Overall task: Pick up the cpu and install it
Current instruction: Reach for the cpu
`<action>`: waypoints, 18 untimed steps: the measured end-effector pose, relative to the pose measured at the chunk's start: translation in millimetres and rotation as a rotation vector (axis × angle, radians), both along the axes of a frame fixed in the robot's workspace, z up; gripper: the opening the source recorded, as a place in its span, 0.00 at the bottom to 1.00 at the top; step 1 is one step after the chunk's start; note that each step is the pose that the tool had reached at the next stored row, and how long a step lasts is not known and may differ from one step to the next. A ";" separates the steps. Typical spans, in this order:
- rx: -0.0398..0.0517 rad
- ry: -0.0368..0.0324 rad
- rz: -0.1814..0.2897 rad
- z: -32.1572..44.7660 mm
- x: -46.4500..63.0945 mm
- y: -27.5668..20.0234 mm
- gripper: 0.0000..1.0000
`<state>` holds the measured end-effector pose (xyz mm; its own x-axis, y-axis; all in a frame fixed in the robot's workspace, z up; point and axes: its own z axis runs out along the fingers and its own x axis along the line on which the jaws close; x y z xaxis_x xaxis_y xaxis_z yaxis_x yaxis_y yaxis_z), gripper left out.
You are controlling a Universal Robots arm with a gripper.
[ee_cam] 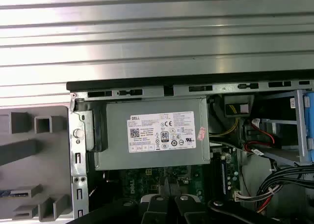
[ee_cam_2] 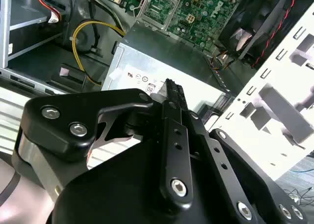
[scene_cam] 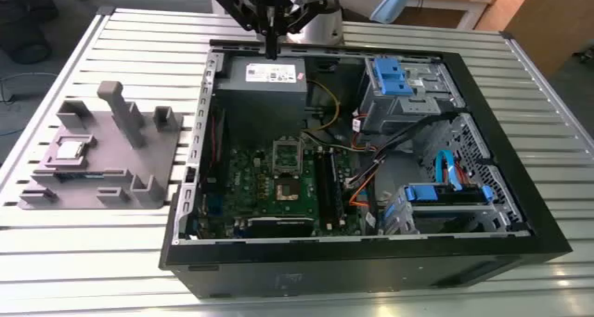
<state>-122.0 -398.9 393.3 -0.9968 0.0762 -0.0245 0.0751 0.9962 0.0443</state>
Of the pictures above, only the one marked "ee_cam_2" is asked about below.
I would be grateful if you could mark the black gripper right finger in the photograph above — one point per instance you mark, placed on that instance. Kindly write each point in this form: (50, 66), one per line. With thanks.
(220, 155)

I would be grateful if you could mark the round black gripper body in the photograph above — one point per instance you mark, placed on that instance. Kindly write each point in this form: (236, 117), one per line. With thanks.
(117, 189)

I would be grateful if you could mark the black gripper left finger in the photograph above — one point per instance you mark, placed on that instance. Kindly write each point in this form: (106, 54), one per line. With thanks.
(61, 116)

